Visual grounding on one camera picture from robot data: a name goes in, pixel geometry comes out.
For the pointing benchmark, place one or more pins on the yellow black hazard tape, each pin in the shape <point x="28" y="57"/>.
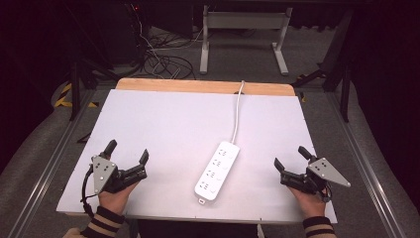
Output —
<point x="64" y="97"/>

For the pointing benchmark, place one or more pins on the white power strip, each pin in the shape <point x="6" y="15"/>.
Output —
<point x="216" y="172"/>

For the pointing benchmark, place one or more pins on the person's right hand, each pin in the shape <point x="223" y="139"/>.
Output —
<point x="312" y="205"/>

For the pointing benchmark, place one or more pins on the black equipment cabinet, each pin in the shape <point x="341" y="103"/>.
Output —
<point x="127" y="33"/>

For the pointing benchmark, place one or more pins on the black tripod stand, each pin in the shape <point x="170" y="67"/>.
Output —
<point x="345" y="92"/>
<point x="75" y="89"/>

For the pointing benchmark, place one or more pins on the person's left hand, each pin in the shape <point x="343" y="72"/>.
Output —
<point x="114" y="201"/>

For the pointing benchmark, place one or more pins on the aluminium floor rail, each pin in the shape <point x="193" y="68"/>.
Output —
<point x="366" y="172"/>
<point x="46" y="172"/>

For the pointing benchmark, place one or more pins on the white table cover board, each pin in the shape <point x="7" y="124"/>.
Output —
<point x="178" y="132"/>

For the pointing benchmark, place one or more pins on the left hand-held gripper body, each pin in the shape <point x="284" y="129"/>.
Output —
<point x="105" y="172"/>

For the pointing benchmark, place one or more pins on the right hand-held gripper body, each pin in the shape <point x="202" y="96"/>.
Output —
<point x="322" y="170"/>

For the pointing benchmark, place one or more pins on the white metal desk frame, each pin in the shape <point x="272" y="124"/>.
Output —
<point x="244" y="21"/>

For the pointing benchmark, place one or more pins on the wooden table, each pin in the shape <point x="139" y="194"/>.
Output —
<point x="185" y="86"/>

